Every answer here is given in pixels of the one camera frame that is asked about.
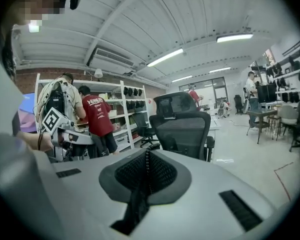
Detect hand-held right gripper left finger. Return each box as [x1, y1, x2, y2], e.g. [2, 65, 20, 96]
[98, 149, 149, 205]

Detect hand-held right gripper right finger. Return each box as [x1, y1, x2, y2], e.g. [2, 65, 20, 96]
[149, 149, 192, 206]

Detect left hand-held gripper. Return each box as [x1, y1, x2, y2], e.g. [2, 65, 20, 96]
[41, 107, 95, 148]

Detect black mesh office chair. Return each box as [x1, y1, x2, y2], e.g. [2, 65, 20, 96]
[149, 91, 216, 163]

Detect person's left forearm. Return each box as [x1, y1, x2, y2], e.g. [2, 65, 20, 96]
[16, 130, 54, 152]

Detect small black office chair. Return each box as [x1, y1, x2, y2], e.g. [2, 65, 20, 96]
[131, 112, 161, 149]

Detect black swivel chair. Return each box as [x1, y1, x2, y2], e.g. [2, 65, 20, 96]
[233, 94, 244, 116]

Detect grey dining chair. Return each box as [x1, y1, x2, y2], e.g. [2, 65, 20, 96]
[276, 104, 300, 142]

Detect white metal shelving unit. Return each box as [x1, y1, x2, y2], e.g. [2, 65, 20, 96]
[34, 72, 152, 152]

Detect purple display screen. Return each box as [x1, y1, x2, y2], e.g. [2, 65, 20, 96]
[16, 92, 38, 134]

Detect white desk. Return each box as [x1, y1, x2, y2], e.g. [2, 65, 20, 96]
[209, 114, 223, 136]

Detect white ceiling air conditioner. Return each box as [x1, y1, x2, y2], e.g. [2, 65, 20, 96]
[88, 47, 136, 73]

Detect black framed window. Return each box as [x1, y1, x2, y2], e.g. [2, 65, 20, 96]
[178, 76, 226, 110]

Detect long ceiling light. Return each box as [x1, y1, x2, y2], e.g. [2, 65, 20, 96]
[216, 33, 255, 44]
[208, 66, 232, 74]
[171, 74, 194, 83]
[146, 47, 185, 68]

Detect dark square table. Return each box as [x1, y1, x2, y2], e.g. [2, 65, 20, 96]
[245, 108, 279, 145]

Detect black equipment boxes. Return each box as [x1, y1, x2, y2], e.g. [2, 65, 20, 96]
[255, 83, 277, 104]

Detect white wall shelves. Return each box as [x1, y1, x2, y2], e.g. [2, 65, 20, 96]
[264, 37, 300, 105]

